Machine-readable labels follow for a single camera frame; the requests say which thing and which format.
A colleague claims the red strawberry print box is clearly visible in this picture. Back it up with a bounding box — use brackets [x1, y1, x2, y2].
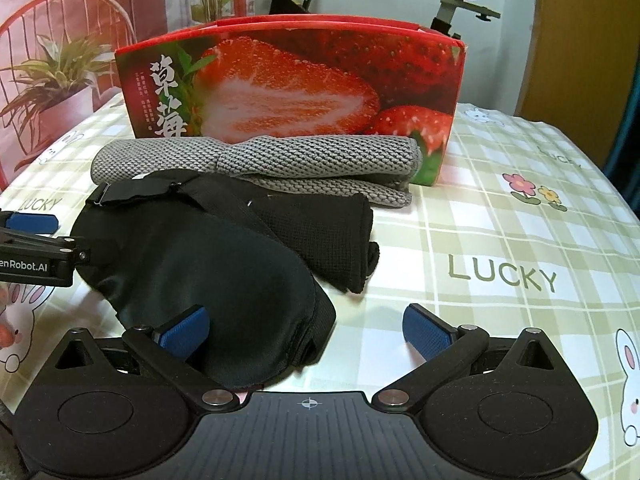
[114, 14, 471, 188]

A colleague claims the grey knitted cloth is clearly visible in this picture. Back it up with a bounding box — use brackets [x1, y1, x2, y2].
[91, 135, 425, 210]

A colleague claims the wooden door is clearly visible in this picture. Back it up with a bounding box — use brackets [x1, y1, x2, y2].
[515, 0, 640, 126]

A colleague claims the black eye mask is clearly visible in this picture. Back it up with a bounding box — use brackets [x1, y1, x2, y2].
[69, 169, 337, 392]

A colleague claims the black knitted cloth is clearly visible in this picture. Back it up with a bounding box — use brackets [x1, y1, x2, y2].
[245, 191, 381, 295]

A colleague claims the teal curtain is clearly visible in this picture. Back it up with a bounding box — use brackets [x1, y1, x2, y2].
[600, 105, 640, 201]

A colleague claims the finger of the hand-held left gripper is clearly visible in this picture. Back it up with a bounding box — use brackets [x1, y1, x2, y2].
[0, 211, 91, 263]

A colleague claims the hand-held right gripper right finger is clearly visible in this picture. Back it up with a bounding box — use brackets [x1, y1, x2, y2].
[375, 303, 563, 411]

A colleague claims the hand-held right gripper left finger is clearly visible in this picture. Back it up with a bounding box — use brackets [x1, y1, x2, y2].
[50, 305, 241, 411]

